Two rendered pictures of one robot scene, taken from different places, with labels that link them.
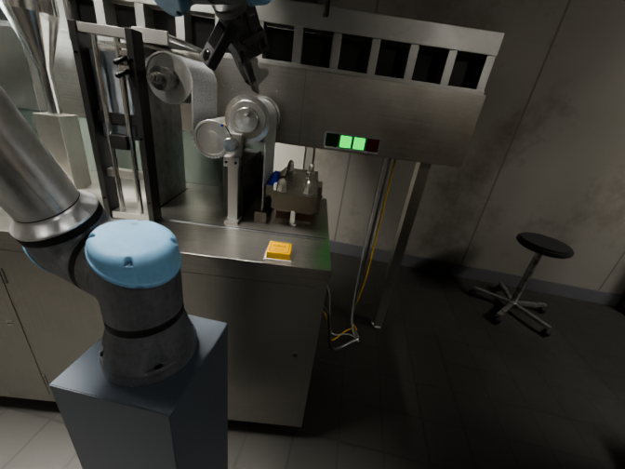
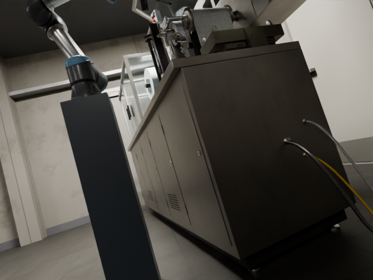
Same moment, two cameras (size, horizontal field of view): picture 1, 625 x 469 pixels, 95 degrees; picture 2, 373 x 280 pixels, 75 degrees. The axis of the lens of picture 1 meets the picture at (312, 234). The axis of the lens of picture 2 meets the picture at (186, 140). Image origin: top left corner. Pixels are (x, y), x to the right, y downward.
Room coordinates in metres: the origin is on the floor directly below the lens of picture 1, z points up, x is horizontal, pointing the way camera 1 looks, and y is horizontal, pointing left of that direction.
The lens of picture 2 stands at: (0.40, -0.93, 0.50)
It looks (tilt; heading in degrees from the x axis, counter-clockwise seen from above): 5 degrees up; 73
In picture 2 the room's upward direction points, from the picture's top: 17 degrees counter-clockwise
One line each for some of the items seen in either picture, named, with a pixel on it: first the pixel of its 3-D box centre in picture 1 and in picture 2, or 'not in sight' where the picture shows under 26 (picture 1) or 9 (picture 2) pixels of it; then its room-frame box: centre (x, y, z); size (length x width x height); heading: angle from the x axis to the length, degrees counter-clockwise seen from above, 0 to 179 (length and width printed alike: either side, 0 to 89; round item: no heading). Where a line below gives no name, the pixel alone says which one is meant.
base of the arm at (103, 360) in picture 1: (148, 328); (86, 93); (0.36, 0.26, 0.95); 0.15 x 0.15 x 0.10
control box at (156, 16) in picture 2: not in sight; (155, 18); (1.00, 0.81, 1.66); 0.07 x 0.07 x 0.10; 18
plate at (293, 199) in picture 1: (298, 187); (241, 41); (1.16, 0.09, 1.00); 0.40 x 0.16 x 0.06; 2
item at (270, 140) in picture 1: (269, 157); (217, 36); (1.11, 0.20, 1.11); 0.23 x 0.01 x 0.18; 2
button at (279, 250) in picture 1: (279, 250); not in sight; (0.76, 0.09, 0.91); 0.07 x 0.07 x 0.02; 2
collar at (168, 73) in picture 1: (164, 78); (170, 34); (0.96, 0.51, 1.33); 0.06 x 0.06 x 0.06; 2
